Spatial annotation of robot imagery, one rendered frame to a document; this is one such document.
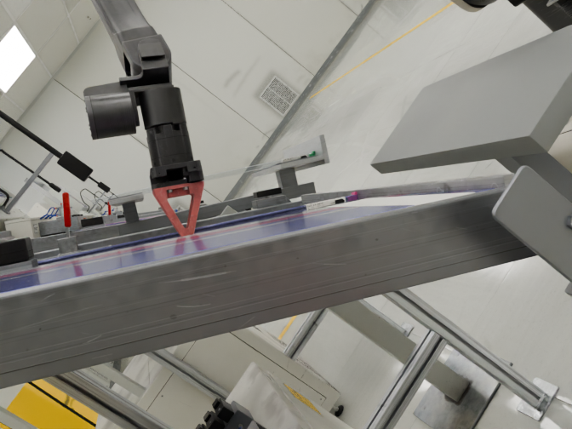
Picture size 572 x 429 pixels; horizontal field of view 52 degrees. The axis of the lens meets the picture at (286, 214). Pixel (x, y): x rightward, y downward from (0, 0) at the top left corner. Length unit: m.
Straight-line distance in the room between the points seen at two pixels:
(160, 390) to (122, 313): 1.53
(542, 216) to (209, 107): 8.31
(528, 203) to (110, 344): 0.32
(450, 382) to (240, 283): 1.26
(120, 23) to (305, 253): 0.57
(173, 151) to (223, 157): 7.85
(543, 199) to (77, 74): 8.43
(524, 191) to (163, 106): 0.49
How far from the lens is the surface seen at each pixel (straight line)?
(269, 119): 8.83
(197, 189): 0.78
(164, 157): 0.79
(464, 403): 1.66
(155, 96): 0.80
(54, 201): 5.44
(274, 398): 0.98
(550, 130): 0.91
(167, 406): 1.98
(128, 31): 0.90
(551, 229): 0.49
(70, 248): 1.09
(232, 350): 1.95
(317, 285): 0.45
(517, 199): 0.47
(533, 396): 1.49
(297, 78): 9.05
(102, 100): 0.80
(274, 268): 0.44
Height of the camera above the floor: 0.97
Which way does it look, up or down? 12 degrees down
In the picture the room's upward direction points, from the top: 53 degrees counter-clockwise
